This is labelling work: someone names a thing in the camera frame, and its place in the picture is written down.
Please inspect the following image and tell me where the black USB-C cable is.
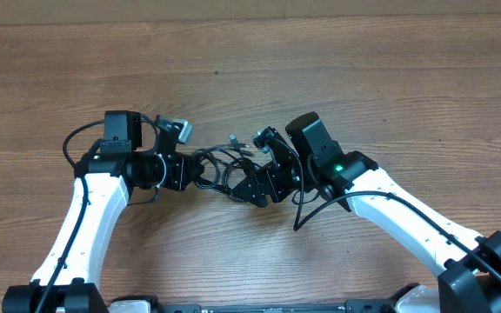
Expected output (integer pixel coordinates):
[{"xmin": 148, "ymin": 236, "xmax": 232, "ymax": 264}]
[{"xmin": 206, "ymin": 133, "xmax": 256, "ymax": 175}]

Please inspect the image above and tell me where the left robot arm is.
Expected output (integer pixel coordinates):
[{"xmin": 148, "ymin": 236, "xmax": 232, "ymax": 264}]
[{"xmin": 2, "ymin": 111, "xmax": 194, "ymax": 312}]

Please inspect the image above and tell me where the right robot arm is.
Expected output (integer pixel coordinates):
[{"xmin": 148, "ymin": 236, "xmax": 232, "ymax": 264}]
[{"xmin": 232, "ymin": 112, "xmax": 501, "ymax": 312}]

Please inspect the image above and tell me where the black USB-A to C cable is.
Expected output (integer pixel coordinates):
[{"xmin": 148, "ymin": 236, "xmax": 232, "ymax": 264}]
[{"xmin": 191, "ymin": 134, "xmax": 259, "ymax": 203}]

